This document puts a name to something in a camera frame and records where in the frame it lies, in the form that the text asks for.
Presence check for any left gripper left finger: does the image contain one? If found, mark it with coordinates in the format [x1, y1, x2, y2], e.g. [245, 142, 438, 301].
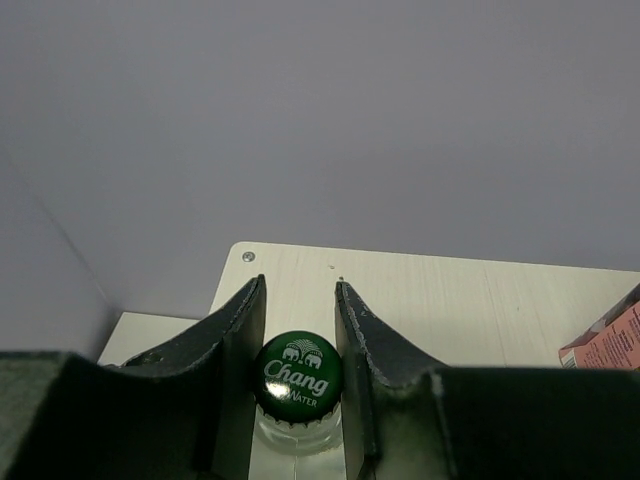
[1, 276, 266, 479]

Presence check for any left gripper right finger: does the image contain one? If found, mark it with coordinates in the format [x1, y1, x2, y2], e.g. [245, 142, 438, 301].
[335, 281, 639, 479]

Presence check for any glass soda water bottle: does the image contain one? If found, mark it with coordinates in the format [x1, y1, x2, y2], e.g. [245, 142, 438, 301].
[249, 330, 346, 479]

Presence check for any white two-tier shelf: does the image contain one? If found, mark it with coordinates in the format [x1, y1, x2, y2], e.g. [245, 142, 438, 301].
[97, 241, 640, 480]

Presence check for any purple grape juice carton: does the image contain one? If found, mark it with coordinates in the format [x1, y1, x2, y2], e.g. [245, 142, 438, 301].
[558, 285, 640, 371]

